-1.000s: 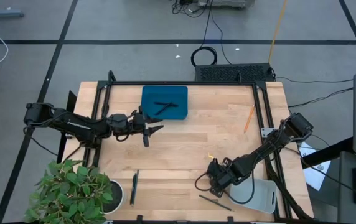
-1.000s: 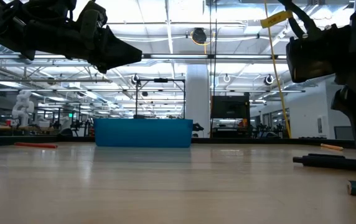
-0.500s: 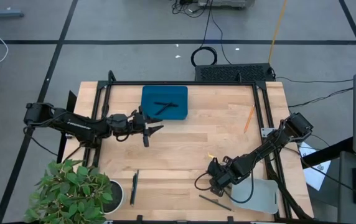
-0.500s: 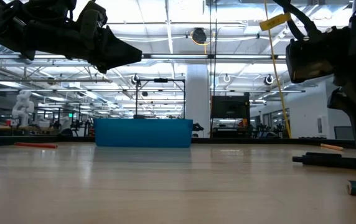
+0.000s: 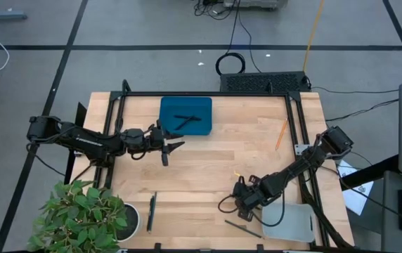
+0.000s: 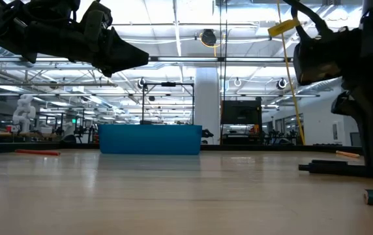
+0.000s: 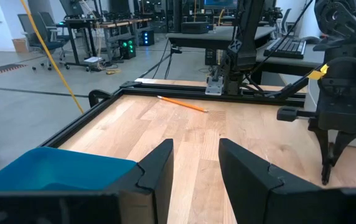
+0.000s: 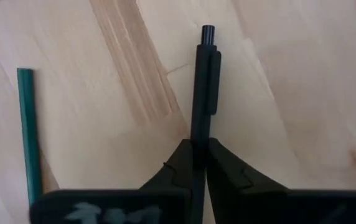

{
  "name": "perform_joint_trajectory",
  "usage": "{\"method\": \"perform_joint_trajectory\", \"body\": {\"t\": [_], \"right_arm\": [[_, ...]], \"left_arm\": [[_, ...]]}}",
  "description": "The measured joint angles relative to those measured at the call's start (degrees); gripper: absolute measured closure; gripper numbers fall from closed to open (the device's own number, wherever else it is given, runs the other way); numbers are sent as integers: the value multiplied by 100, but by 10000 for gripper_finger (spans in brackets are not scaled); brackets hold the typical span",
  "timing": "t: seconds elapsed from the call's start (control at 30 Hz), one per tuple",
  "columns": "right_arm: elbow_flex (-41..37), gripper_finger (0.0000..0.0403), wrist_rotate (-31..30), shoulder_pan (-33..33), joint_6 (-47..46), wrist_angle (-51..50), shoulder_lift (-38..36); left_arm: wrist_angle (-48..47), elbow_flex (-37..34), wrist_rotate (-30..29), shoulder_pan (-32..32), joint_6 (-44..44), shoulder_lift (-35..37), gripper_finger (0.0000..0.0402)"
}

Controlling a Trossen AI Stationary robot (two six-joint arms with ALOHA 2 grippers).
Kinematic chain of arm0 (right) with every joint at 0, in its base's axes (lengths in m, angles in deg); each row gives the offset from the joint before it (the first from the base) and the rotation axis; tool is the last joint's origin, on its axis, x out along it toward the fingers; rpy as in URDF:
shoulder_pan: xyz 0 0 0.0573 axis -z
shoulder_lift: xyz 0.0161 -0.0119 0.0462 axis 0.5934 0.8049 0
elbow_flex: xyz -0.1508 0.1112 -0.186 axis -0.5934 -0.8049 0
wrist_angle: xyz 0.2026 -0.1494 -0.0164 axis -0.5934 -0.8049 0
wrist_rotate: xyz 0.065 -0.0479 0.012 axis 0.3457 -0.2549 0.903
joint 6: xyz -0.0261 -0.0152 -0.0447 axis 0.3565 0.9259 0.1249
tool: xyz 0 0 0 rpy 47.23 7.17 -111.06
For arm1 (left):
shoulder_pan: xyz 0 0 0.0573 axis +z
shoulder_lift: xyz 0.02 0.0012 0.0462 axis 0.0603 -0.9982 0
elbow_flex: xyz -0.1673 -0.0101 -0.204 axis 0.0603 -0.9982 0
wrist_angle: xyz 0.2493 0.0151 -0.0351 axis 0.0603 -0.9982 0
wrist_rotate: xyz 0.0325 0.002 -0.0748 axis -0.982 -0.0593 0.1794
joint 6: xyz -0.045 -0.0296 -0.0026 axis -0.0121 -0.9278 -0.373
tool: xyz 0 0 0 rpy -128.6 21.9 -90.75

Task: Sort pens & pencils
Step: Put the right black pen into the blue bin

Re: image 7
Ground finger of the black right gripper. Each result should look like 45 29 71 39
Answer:
308 126 334 186
329 129 356 167

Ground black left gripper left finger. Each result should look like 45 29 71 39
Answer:
106 138 175 224

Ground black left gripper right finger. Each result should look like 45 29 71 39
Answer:
218 138 344 224

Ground orange pencil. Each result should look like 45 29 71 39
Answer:
156 95 210 114

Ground yellow tape tag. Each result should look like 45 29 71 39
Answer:
307 63 330 81

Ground grey desk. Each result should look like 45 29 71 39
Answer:
255 37 327 77
165 26 276 51

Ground black computer mouse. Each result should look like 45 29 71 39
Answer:
302 35 322 45

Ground black keyboard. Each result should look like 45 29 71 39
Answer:
263 37 307 60

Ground black table clamp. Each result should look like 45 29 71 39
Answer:
88 89 114 108

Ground blue plastic tray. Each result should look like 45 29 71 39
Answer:
0 146 138 197

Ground black computer green lights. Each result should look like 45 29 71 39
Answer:
118 36 137 60

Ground black computer blue lights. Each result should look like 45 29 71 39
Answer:
141 29 156 47

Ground monitor with blue screen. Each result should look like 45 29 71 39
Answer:
203 0 238 10

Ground black box device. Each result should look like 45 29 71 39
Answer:
180 21 210 34

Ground wooden top desk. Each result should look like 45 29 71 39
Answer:
63 17 152 71

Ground dark office chair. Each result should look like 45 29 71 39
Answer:
17 12 70 71
39 11 73 43

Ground cardboard box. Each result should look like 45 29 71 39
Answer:
12 37 30 54

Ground black aluminium table frame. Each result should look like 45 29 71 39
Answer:
39 67 325 149

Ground yellow hanging cable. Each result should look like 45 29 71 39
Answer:
20 0 85 114

